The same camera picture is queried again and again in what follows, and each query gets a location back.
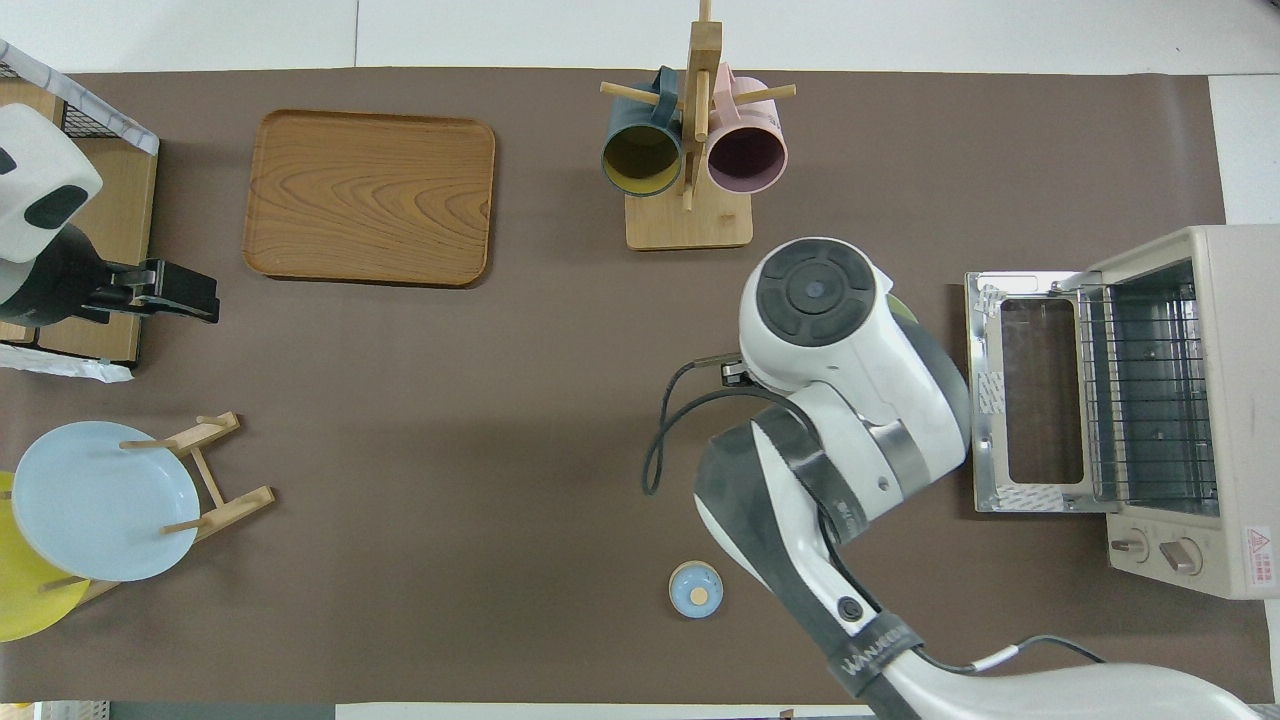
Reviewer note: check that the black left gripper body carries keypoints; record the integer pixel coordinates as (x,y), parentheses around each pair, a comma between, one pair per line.
(118,292)

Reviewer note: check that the pale green plate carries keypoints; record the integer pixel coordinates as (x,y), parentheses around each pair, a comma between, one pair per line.
(901,308)

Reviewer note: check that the glass oven door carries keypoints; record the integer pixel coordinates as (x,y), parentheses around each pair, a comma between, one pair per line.
(985,450)

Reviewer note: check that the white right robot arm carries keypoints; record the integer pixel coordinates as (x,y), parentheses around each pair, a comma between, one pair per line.
(860,340)

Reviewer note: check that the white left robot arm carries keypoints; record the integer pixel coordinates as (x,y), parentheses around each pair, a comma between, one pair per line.
(35,180)

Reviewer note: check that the beige oven knob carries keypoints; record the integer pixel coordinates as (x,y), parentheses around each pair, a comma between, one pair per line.
(1182,556)
(1130,546)

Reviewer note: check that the beige toaster oven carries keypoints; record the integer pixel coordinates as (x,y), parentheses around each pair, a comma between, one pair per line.
(1245,420)

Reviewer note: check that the wooden shelf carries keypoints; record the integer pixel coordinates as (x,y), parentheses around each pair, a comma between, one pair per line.
(125,210)

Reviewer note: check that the wooden box with mesh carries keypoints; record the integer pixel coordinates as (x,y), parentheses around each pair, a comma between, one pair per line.
(100,128)

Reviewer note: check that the wooden plate rack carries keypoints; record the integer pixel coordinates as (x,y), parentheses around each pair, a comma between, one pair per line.
(232,505)

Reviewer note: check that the wooden serving tray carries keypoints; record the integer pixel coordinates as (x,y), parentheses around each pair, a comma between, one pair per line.
(370,197)

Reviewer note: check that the light blue plate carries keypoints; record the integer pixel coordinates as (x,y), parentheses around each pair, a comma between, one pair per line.
(100,500)

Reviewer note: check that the yellow plate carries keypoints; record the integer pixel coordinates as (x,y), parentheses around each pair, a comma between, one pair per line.
(25,600)

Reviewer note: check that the brown table mat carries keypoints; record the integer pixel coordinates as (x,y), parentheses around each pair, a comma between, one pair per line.
(500,420)

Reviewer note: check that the dark blue mug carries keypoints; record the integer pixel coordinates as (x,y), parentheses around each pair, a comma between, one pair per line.
(640,160)

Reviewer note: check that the wooden mug tree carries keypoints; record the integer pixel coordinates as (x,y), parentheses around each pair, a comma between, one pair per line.
(690,225)

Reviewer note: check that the pink mug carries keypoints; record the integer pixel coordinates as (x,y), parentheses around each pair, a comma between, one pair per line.
(748,155)

